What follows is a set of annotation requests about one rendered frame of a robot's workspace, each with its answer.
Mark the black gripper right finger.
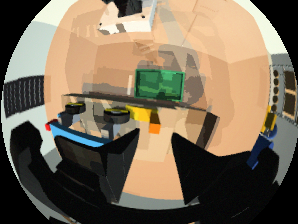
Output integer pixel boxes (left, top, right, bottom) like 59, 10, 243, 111
170, 132, 251, 205

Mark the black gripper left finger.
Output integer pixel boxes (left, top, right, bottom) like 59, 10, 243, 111
55, 128, 140, 204

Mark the red-headed metal pin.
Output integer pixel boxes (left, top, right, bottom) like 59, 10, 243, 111
44, 119, 57, 132

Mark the tan wooden ramp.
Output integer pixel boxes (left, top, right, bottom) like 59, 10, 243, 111
59, 93, 221, 163

